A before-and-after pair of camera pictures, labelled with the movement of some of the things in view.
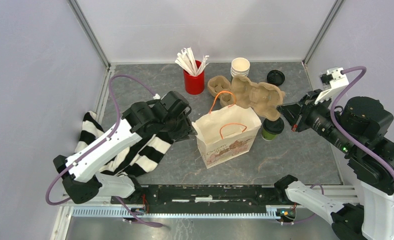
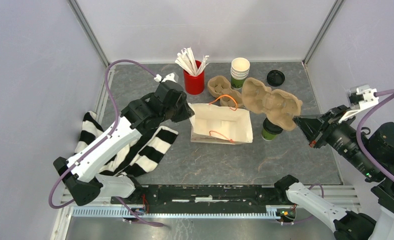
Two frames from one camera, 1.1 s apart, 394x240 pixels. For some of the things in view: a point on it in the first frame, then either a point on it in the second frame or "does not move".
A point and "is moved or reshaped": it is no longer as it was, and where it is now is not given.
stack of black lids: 275,77 does not move
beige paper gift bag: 226,132 is moved or reshaped
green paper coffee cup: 267,136 does not move
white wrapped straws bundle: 185,59 does not move
